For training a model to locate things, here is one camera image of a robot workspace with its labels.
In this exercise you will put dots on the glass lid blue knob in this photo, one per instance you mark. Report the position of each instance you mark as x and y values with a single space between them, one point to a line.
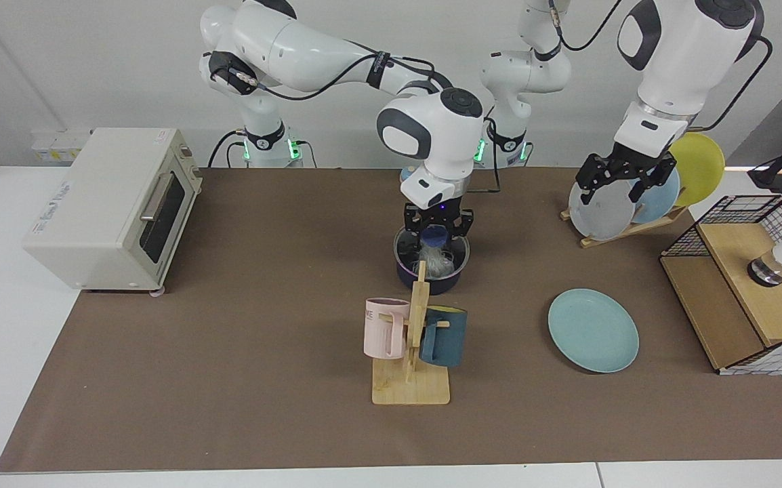
437 236

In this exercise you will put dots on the white vermicelli bundle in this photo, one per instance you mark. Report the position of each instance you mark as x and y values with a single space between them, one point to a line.
440 263

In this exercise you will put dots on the light blue plate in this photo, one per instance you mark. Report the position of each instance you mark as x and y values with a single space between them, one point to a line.
659 203

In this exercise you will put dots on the grey plate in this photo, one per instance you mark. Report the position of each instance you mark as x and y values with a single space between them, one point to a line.
601 217

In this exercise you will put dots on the wooden plate rack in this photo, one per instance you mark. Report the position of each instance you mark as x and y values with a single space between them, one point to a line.
635 230

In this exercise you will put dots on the yellow plate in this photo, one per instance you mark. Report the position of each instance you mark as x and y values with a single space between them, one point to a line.
703 166

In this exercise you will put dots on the teal round plate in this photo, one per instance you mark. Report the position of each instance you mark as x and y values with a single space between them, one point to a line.
591 329

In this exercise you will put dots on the dark teal cup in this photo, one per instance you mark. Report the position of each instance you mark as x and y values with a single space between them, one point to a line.
446 339

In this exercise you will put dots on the pink cup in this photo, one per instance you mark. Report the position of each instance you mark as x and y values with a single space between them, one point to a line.
383 332

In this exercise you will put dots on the wooden cup stand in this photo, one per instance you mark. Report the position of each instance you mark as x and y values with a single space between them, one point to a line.
411 386

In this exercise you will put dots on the brown table cloth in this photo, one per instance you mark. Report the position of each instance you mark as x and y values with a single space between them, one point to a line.
262 305

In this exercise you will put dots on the pale toaster oven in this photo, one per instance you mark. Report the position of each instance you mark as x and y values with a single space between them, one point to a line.
86 210

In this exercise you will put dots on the white wall socket strip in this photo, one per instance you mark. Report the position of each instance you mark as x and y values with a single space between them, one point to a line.
59 148

